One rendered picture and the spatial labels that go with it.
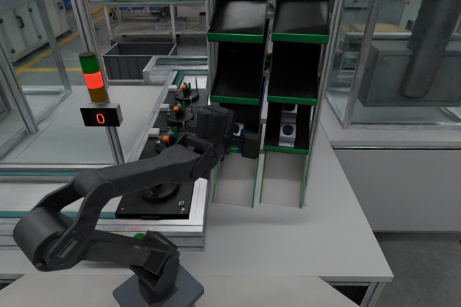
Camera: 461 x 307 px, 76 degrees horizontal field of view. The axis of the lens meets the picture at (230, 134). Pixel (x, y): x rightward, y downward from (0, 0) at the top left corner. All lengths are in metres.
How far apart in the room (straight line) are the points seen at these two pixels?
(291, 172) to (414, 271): 1.46
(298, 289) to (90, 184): 0.71
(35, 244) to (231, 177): 0.67
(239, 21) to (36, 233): 0.60
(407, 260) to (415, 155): 0.79
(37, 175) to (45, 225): 0.93
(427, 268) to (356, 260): 1.30
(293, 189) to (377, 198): 1.02
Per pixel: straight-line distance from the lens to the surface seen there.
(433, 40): 1.66
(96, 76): 1.04
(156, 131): 1.37
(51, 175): 1.35
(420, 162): 1.88
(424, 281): 2.30
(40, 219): 0.47
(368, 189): 1.89
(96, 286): 1.05
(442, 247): 2.54
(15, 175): 1.43
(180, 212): 1.00
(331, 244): 1.10
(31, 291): 1.12
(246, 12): 0.81
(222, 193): 0.99
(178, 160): 0.54
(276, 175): 1.00
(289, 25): 0.78
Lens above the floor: 1.70
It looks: 33 degrees down
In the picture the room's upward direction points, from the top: straight up
